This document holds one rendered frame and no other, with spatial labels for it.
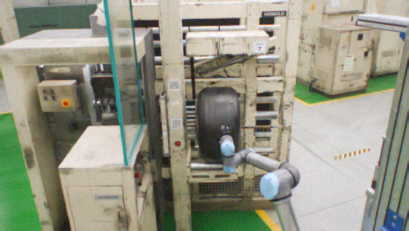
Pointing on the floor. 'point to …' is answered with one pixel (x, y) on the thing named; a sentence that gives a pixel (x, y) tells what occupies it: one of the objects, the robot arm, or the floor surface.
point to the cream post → (168, 20)
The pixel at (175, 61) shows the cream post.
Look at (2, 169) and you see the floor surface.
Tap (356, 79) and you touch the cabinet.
